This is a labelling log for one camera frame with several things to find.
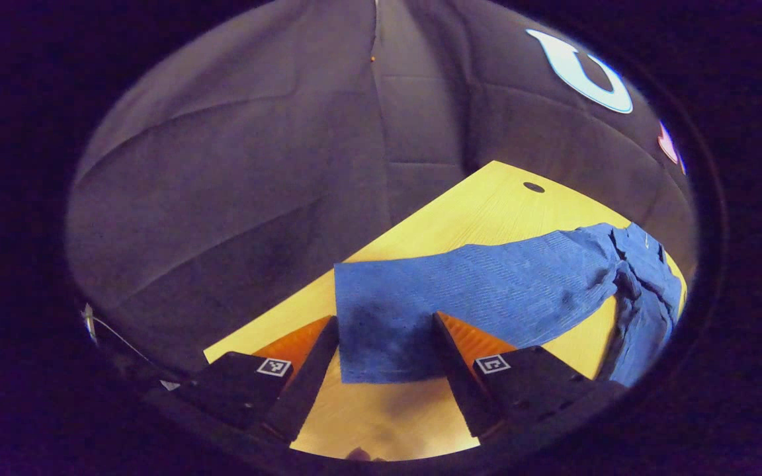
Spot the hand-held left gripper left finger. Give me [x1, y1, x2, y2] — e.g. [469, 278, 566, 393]
[173, 315, 341, 445]

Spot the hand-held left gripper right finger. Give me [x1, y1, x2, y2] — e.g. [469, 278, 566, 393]
[431, 311, 628, 438]

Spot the blue corduroy jacket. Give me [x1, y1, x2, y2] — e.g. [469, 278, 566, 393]
[333, 222, 684, 387]

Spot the black backdrop cloth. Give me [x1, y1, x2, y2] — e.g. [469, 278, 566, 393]
[67, 0, 698, 384]

